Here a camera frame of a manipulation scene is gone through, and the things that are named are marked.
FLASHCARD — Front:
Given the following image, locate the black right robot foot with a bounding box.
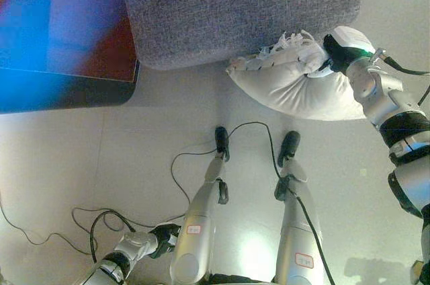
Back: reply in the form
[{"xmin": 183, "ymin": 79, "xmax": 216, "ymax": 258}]
[{"xmin": 277, "ymin": 130, "xmax": 301, "ymax": 167}]

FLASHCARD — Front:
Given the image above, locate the silver left robot leg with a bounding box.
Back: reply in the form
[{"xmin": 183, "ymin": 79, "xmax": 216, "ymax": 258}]
[{"xmin": 169, "ymin": 157, "xmax": 231, "ymax": 285}]

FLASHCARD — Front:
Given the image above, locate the thick black looped cable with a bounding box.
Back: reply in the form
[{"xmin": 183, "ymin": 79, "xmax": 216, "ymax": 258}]
[{"xmin": 89, "ymin": 209, "xmax": 155, "ymax": 264}]

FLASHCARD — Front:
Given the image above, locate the silver robot leg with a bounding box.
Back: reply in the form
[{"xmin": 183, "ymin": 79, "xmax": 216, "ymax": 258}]
[
  {"xmin": 169, "ymin": 157, "xmax": 231, "ymax": 285},
  {"xmin": 273, "ymin": 159, "xmax": 329, "ymax": 285}
]

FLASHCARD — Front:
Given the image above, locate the glossy brown rounded cabinet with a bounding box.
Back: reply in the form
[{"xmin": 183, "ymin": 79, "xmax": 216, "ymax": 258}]
[{"xmin": 0, "ymin": 0, "xmax": 141, "ymax": 115}]

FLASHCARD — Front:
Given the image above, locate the silver right robot leg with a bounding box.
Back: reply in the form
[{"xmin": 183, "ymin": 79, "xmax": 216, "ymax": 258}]
[{"xmin": 273, "ymin": 159, "xmax": 329, "ymax": 285}]

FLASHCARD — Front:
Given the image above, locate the thin black tether cable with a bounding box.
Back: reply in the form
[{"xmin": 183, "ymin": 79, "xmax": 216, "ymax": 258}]
[{"xmin": 171, "ymin": 122, "xmax": 283, "ymax": 215}]

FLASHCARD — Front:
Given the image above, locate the grey fabric tub armchair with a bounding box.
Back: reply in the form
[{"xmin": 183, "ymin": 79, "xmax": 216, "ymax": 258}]
[{"xmin": 82, "ymin": 0, "xmax": 362, "ymax": 71}]

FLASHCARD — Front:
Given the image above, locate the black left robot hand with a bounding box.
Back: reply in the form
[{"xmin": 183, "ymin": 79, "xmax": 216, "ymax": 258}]
[{"xmin": 149, "ymin": 222, "xmax": 182, "ymax": 259}]

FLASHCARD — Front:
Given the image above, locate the thin black floor cable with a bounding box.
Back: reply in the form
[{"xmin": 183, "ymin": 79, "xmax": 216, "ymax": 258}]
[{"xmin": 0, "ymin": 197, "xmax": 135, "ymax": 255}]

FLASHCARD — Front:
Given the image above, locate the black left robot foot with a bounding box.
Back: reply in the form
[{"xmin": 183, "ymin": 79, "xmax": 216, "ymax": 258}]
[{"xmin": 214, "ymin": 126, "xmax": 231, "ymax": 161}]

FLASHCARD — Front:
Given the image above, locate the white fringed throw pillow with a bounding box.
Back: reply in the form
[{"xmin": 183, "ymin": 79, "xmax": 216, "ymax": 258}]
[{"xmin": 225, "ymin": 29, "xmax": 367, "ymax": 122}]

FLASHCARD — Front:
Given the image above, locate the thick black leg cable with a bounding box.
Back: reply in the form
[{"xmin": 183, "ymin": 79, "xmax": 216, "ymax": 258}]
[{"xmin": 285, "ymin": 180, "xmax": 337, "ymax": 285}]

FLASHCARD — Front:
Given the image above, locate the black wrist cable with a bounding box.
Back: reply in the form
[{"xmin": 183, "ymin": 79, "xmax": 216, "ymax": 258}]
[{"xmin": 379, "ymin": 54, "xmax": 430, "ymax": 106}]

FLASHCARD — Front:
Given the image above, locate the black robot foot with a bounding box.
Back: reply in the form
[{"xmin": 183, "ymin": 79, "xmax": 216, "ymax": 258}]
[
  {"xmin": 214, "ymin": 126, "xmax": 231, "ymax": 161},
  {"xmin": 277, "ymin": 130, "xmax": 301, "ymax": 167}
]

